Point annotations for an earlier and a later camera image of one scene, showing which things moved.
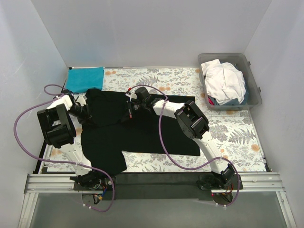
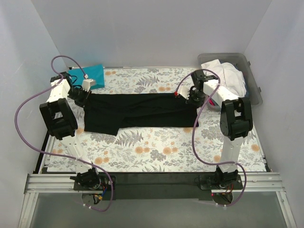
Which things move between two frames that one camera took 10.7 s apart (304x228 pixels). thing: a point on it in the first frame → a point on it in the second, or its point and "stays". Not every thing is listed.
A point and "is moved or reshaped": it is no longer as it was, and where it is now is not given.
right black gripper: (129, 110) → (191, 97)
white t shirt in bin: (224, 81) stays
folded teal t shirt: (80, 79) stays
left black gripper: (83, 114) → (83, 98)
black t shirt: (109, 129) is moved or reshaped
